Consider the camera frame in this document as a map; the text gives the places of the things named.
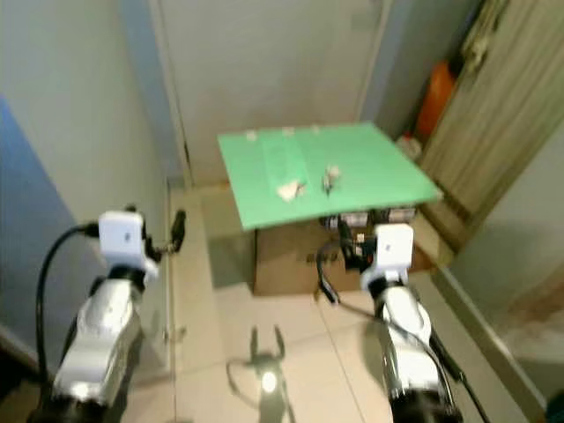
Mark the silver metal rail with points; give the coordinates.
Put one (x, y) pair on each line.
(357, 218)

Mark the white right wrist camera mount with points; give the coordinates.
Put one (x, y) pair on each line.
(392, 248)

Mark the clear plastic sheet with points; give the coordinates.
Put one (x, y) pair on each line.
(284, 160)

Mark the brown cardboard box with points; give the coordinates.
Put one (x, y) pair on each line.
(286, 264)

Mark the orange plastic container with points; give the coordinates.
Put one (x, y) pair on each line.
(436, 97)

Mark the small white paper piece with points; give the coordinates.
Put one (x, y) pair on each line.
(289, 190)

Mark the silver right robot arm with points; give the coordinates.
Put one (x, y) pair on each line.
(410, 339)

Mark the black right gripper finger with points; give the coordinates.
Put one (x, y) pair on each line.
(344, 231)

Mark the small white round pot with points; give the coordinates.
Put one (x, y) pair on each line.
(409, 145)

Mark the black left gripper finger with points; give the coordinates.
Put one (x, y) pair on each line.
(179, 229)

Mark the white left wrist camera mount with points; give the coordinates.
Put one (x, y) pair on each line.
(123, 236)

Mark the beige hanging cloth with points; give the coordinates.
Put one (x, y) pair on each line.
(485, 35)

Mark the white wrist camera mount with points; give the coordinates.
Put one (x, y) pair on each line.
(392, 248)
(123, 236)

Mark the grey wooden cabinet door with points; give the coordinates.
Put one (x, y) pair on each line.
(493, 115)

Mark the plain green flat board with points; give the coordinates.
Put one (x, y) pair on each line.
(370, 167)

